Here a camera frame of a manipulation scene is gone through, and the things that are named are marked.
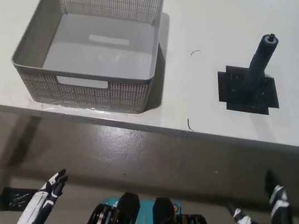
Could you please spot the black floor tape patch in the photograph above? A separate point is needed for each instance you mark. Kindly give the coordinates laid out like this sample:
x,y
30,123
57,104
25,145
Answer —
x,y
17,196

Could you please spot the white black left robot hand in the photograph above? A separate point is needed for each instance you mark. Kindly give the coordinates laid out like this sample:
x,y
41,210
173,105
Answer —
x,y
47,192

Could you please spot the dark grey cylinder peg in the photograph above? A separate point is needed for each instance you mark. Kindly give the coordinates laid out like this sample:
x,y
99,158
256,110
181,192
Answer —
x,y
254,71

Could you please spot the grey perforated plastic basket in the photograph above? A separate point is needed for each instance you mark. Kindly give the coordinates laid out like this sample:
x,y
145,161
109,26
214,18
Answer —
x,y
129,97

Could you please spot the black cross-shaped holder pad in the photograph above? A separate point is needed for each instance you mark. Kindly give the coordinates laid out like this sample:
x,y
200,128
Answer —
x,y
226,87

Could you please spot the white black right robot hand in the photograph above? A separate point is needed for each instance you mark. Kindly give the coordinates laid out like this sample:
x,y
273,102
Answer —
x,y
282,222

